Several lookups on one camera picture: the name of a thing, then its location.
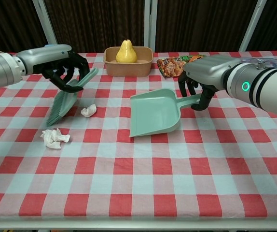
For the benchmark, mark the green plastic dustpan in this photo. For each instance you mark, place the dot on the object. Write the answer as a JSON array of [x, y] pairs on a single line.
[[153, 113]]

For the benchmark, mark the yellow pear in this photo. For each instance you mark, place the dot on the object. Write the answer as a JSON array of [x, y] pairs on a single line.
[[126, 53]]

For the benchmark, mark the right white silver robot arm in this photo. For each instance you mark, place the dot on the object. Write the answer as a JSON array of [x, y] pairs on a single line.
[[268, 87]]

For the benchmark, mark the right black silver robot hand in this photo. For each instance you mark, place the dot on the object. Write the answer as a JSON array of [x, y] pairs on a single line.
[[206, 70]]

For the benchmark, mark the tan rectangular tray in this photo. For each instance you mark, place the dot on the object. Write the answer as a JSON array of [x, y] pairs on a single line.
[[128, 68]]

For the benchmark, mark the white paper ball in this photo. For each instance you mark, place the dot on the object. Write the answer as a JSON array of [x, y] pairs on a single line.
[[54, 139], [89, 111]]

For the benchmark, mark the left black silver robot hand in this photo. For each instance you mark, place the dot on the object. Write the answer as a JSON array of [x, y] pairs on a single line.
[[46, 54]]

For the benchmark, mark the red white checkered tablecloth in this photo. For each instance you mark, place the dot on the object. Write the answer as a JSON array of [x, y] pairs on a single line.
[[138, 181]]

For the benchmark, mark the white metal frame post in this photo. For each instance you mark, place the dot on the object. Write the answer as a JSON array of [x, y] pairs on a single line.
[[42, 17], [150, 24], [254, 21]]

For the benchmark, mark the green orange snack bag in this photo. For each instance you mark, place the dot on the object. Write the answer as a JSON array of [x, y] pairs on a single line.
[[171, 67]]

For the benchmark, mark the green hand brush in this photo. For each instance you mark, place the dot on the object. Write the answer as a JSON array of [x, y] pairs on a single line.
[[61, 106]]

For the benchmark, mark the clear plastic water bottle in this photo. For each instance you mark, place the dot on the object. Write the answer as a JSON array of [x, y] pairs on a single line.
[[271, 62]]

